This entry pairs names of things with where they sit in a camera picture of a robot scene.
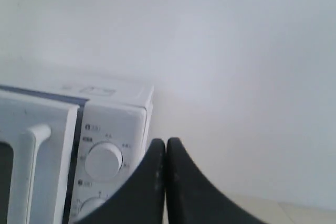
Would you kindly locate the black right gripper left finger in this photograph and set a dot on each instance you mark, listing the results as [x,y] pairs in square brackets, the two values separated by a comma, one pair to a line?
[141,198]

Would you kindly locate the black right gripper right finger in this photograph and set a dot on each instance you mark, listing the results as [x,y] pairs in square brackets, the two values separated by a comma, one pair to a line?
[191,197]

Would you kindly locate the white microwave door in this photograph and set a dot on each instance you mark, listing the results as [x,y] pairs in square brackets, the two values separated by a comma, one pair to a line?
[36,144]

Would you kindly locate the white Midea microwave oven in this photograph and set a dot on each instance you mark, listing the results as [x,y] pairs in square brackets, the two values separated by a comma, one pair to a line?
[121,119]

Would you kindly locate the lower white timer knob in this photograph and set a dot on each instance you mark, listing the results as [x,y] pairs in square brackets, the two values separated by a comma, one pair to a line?
[89,206]

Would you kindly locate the upper white control knob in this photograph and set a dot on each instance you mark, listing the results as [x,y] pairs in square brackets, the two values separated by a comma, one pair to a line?
[103,162]

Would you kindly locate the warning label sticker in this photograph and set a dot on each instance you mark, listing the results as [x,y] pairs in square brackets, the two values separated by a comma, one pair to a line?
[91,90]

